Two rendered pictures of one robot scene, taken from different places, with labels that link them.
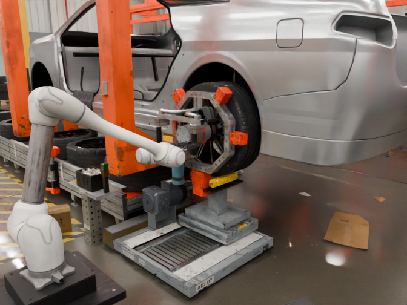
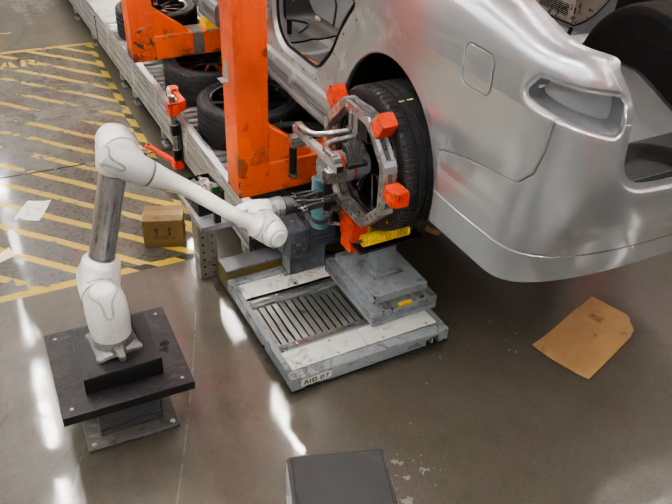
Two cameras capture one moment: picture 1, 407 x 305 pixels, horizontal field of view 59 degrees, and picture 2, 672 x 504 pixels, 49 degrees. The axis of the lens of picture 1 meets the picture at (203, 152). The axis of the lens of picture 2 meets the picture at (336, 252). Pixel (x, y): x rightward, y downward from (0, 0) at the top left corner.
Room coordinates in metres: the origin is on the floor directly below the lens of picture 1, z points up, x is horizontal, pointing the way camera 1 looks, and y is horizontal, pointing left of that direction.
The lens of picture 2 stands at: (-0.37, -0.73, 2.39)
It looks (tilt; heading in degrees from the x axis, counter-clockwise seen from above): 35 degrees down; 17
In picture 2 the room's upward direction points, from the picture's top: 3 degrees clockwise
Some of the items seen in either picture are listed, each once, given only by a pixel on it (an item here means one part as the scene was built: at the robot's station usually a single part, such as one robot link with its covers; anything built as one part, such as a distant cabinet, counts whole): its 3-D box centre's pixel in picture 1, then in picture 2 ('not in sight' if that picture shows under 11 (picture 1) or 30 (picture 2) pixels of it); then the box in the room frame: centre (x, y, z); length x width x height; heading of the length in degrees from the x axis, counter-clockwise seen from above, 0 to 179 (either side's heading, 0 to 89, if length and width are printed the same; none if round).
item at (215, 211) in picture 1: (217, 198); (381, 251); (2.53, -0.11, 0.32); 0.40 x 0.30 x 0.28; 46
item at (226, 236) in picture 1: (217, 221); (379, 281); (2.53, -0.11, 0.13); 0.50 x 0.36 x 0.10; 46
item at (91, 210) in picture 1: (92, 215); (204, 239); (2.45, 0.82, 0.21); 0.10 x 0.10 x 0.42; 46
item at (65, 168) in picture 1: (56, 167); (181, 128); (3.44, 1.47, 0.28); 2.47 x 0.09 x 0.22; 46
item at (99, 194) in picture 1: (91, 187); (203, 205); (2.43, 0.80, 0.44); 0.43 x 0.17 x 0.03; 46
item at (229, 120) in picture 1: (201, 131); (357, 162); (2.41, 0.01, 0.85); 0.54 x 0.07 x 0.54; 46
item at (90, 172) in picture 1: (92, 178); (204, 193); (2.42, 0.79, 0.51); 0.20 x 0.14 x 0.13; 48
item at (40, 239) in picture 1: (42, 239); (106, 308); (1.45, 0.72, 0.55); 0.18 x 0.16 x 0.22; 43
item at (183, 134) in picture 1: (194, 133); (343, 165); (2.36, 0.06, 0.85); 0.21 x 0.14 x 0.14; 136
